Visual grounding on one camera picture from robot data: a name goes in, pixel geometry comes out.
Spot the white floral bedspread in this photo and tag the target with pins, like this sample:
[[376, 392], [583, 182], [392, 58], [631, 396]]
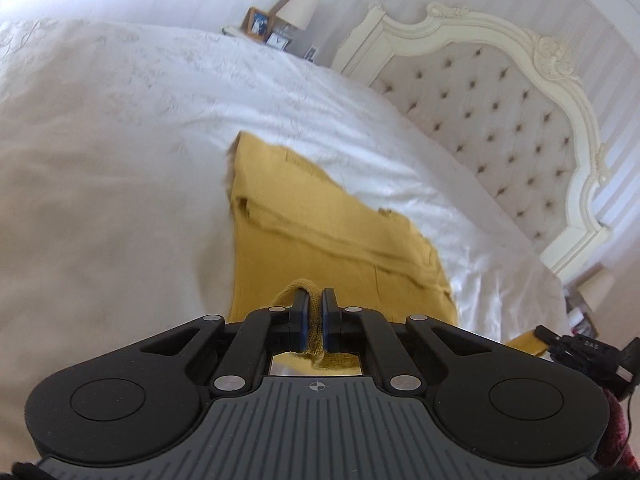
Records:
[[115, 218]]

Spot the small alarm clock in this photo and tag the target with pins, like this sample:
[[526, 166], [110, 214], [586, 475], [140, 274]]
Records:
[[278, 40]]

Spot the white bedside lamp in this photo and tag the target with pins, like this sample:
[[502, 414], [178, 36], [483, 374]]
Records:
[[295, 14]]

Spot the small white picture frame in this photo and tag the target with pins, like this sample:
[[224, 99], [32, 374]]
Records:
[[310, 54]]

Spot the yellow knit sweater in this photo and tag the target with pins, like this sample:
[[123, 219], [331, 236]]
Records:
[[432, 243]]

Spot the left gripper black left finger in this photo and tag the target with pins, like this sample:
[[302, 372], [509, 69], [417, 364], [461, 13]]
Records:
[[138, 401]]

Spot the cream tufted headboard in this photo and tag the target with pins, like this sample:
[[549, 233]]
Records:
[[505, 102]]

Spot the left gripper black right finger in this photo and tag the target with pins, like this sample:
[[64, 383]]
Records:
[[492, 400]]

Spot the wooden photo frame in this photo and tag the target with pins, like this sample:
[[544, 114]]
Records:
[[257, 24]]

